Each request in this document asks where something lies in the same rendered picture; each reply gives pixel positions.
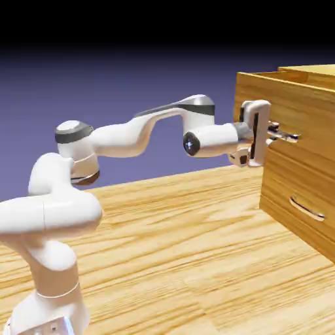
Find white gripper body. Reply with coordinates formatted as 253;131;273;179
239;99;272;168

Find curved silver drawer handle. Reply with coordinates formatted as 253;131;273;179
289;195;326;222
268;129;301;144

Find light wood drawer front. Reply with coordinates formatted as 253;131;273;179
260;146;335;244
233;71;335;176

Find light wood cabinet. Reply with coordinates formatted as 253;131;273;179
233;63;335;264

